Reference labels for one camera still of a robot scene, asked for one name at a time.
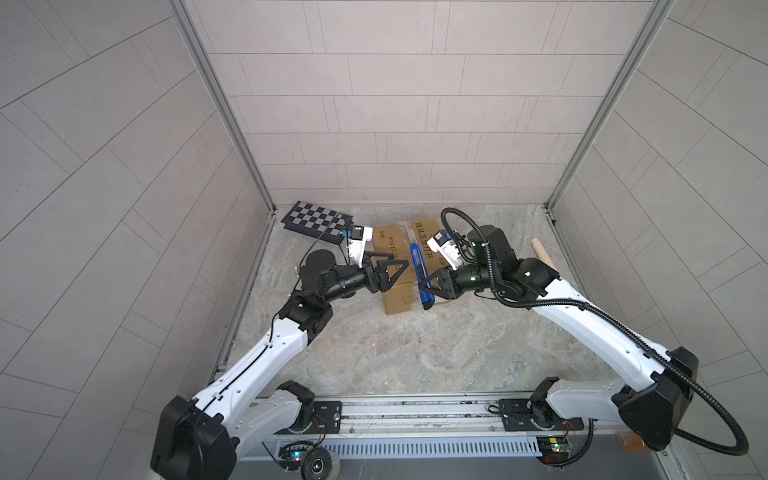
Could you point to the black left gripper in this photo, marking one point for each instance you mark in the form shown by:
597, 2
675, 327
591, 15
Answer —
371, 273

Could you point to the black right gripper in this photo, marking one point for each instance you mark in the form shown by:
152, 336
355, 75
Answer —
448, 287

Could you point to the blue box cutter knife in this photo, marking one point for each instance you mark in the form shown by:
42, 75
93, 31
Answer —
427, 299

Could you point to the brown cardboard express box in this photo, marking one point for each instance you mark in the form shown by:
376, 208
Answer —
396, 239

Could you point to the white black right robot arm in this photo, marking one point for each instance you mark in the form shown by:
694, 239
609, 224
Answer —
646, 396

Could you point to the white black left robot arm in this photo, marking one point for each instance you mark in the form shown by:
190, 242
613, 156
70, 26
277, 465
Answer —
205, 436

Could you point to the black white chessboard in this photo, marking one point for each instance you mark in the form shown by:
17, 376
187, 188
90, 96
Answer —
317, 222

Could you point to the green circuit board right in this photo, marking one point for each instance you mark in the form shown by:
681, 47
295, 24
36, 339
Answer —
553, 449

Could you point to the round black speaker device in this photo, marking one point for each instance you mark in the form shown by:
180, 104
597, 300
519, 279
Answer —
309, 461

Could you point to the brown jar black lid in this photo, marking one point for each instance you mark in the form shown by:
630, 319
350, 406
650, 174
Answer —
630, 442

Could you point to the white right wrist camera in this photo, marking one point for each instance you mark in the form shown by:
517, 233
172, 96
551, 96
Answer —
442, 243

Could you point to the cream plastic handle tool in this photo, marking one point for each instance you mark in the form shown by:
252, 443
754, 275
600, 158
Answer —
541, 253

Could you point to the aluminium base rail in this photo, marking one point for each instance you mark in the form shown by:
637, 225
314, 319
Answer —
467, 429

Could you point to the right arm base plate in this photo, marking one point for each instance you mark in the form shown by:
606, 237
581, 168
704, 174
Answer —
525, 415

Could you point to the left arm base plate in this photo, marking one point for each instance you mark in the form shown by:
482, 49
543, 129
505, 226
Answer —
326, 418

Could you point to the aluminium corner post left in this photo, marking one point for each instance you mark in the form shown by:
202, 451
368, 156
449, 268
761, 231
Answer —
183, 20

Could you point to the aluminium corner post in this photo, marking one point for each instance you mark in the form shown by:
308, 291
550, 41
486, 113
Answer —
648, 31
183, 20

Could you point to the aluminium corner post right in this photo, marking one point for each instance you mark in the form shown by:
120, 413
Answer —
648, 31

